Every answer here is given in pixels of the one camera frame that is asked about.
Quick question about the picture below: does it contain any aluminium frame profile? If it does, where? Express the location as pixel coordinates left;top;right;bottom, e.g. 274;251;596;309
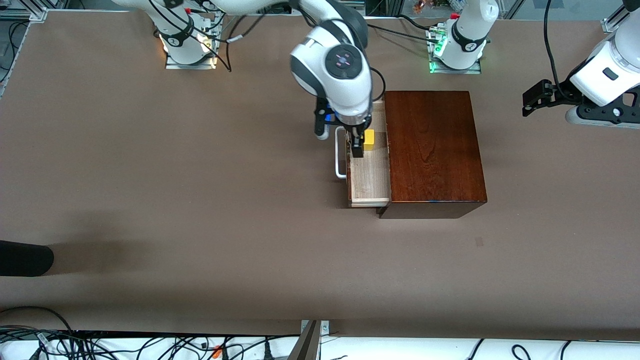
0;6;49;101
602;4;630;35

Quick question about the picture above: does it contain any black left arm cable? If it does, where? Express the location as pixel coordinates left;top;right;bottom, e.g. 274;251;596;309
543;0;578;101

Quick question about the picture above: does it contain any wooden drawer with white handle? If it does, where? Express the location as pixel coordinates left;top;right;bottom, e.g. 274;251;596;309
334;100;393;209

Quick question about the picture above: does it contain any black ribbed cylinder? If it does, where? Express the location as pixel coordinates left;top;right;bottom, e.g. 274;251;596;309
0;240;55;277

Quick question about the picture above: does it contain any dark brown wooden cabinet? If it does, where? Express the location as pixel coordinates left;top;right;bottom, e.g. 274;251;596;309
375;90;488;220

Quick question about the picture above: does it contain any long black arched cable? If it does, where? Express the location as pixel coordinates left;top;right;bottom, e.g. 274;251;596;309
0;305;77;346

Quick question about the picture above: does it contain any metal bracket with dark beam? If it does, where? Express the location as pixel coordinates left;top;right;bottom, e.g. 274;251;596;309
288;320;331;360

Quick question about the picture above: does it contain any black cable on table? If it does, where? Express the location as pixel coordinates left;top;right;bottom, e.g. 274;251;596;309
367;14;445;44

